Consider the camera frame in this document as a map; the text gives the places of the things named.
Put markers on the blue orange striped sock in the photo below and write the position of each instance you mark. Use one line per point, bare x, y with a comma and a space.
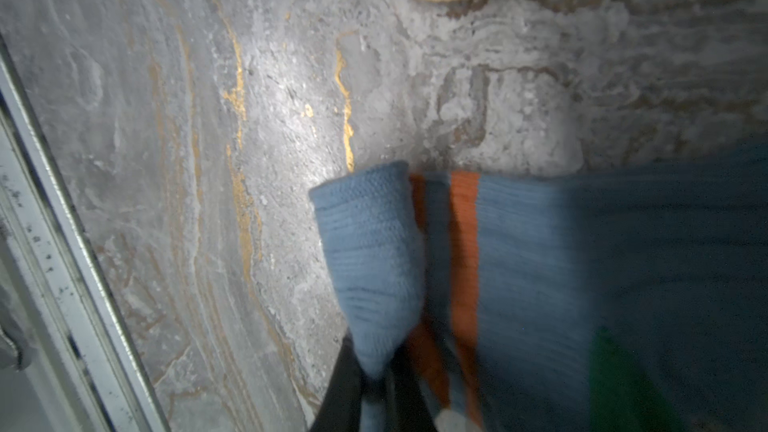
628, 300

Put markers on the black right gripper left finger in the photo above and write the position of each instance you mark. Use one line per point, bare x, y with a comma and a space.
340, 409

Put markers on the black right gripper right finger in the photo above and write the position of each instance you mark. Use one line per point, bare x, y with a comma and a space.
406, 410

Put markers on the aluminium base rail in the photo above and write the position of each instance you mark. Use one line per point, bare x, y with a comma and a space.
67, 362

